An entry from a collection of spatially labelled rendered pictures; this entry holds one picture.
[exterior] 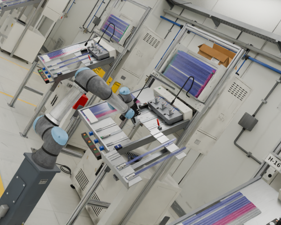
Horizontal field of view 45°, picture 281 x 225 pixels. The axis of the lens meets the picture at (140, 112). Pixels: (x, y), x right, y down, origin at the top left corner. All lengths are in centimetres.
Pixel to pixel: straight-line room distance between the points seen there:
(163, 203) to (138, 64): 170
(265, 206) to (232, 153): 209
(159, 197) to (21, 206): 128
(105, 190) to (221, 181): 170
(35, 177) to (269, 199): 140
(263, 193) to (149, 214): 127
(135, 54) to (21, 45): 343
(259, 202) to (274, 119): 202
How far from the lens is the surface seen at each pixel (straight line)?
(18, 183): 226
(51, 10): 692
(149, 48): 404
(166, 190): 308
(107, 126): 278
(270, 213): 213
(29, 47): 701
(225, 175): 417
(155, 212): 320
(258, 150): 404
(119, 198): 248
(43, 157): 216
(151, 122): 275
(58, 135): 211
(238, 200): 215
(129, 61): 396
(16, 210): 229
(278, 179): 241
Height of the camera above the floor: 147
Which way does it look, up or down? 9 degrees down
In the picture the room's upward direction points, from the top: 33 degrees clockwise
